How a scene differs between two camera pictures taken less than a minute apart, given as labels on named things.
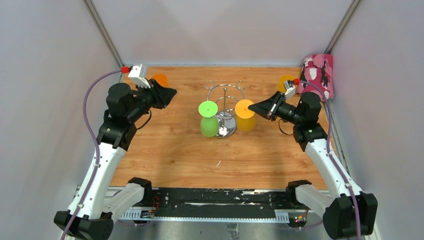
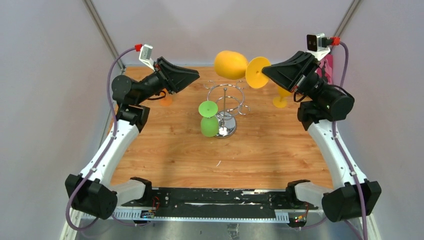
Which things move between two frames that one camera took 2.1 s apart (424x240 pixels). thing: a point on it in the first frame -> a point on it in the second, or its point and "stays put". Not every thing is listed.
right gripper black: (268, 108) -> (292, 74)
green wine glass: (209, 124) stays put
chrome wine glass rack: (226, 96) stays put
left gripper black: (162, 96) -> (179, 78)
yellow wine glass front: (245, 118) -> (232, 65)
